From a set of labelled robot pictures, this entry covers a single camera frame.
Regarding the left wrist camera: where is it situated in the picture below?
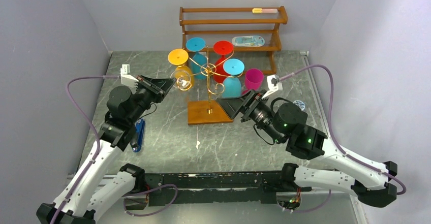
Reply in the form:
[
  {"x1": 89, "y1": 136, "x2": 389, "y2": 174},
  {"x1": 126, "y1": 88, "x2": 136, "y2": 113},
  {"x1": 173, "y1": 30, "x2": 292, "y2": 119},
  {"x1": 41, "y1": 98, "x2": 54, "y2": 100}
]
[{"x1": 120, "y1": 64, "x2": 138, "y2": 88}]

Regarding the blue wine glass right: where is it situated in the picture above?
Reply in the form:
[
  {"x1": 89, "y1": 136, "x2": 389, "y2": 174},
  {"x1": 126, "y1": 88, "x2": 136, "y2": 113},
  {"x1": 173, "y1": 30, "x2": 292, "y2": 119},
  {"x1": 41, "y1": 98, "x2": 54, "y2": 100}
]
[{"x1": 222, "y1": 58, "x2": 244, "y2": 98}]

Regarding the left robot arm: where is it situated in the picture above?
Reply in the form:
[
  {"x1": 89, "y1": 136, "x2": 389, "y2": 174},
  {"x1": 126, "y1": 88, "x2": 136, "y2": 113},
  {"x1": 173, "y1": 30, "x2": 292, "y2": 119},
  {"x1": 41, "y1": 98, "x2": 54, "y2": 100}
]
[{"x1": 36, "y1": 75, "x2": 176, "y2": 223}]

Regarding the blue wine glass back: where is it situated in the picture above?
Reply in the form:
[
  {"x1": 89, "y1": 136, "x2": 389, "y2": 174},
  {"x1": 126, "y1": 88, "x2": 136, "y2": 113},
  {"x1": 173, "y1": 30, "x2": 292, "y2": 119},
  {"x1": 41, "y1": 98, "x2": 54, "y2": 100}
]
[{"x1": 186, "y1": 37, "x2": 207, "y2": 79}]

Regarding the blue wine glass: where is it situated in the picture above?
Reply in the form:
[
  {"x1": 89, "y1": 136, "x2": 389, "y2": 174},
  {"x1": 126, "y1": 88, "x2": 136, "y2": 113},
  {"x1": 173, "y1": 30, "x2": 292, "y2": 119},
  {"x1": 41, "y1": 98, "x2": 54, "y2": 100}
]
[
  {"x1": 186, "y1": 37, "x2": 207, "y2": 79},
  {"x1": 222, "y1": 58, "x2": 244, "y2": 98}
]

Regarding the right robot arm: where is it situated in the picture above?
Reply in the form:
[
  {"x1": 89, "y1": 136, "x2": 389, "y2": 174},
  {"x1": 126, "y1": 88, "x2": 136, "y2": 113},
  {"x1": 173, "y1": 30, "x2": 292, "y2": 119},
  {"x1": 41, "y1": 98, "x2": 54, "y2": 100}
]
[{"x1": 216, "y1": 90, "x2": 397, "y2": 208}]

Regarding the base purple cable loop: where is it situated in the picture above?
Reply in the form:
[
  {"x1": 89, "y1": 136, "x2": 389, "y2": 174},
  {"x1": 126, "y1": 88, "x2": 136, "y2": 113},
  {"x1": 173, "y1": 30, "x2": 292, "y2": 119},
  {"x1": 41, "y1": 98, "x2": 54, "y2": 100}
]
[{"x1": 122, "y1": 181, "x2": 179, "y2": 217}]

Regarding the magenta wine glass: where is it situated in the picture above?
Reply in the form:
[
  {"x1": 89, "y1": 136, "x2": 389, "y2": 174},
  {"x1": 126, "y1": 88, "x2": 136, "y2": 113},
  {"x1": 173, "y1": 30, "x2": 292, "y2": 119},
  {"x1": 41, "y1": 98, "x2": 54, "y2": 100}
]
[{"x1": 241, "y1": 68, "x2": 265, "y2": 95}]

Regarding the clear wine glass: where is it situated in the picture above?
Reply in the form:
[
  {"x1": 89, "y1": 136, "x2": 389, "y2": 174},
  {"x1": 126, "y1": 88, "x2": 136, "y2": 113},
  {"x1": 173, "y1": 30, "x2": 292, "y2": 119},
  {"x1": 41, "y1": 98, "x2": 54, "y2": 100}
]
[{"x1": 170, "y1": 69, "x2": 193, "y2": 91}]

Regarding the wooden shelf rack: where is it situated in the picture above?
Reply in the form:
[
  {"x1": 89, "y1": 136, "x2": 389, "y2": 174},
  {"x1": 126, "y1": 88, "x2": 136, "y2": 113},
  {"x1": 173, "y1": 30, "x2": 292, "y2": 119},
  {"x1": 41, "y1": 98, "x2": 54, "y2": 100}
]
[{"x1": 179, "y1": 6, "x2": 288, "y2": 75}]

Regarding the red wine glass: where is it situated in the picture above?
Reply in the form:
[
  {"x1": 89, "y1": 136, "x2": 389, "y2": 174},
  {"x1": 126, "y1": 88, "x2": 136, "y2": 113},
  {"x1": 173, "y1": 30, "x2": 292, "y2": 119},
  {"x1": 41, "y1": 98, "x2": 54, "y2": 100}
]
[{"x1": 212, "y1": 41, "x2": 233, "y2": 83}]

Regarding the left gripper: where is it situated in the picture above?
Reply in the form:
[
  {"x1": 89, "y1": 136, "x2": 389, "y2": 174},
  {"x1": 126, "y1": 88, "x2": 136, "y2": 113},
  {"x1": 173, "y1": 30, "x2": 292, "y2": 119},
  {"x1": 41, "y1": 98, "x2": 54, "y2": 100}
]
[{"x1": 129, "y1": 75, "x2": 177, "y2": 124}]

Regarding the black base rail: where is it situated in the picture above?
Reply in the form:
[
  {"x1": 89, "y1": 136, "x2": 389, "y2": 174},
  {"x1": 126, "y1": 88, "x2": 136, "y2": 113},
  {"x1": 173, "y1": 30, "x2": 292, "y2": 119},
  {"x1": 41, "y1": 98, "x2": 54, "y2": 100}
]
[{"x1": 67, "y1": 170, "x2": 314, "y2": 207}]

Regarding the gold wire glass rack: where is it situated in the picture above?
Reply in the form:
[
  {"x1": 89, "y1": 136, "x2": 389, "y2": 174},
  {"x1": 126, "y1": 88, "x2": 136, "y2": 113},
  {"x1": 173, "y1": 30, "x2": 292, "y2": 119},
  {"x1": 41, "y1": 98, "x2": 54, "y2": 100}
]
[{"x1": 187, "y1": 45, "x2": 233, "y2": 126}]

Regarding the yellow wine glass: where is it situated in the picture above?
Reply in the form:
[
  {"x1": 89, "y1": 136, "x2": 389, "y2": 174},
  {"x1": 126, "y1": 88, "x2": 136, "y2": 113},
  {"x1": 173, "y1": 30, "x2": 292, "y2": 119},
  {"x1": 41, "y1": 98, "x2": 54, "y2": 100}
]
[{"x1": 168, "y1": 49, "x2": 192, "y2": 75}]

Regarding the blue packaged item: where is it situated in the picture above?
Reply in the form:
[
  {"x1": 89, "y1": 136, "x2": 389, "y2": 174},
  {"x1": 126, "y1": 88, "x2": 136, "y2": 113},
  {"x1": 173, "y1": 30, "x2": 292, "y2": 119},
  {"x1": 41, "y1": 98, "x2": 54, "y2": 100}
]
[{"x1": 231, "y1": 36, "x2": 265, "y2": 47}]

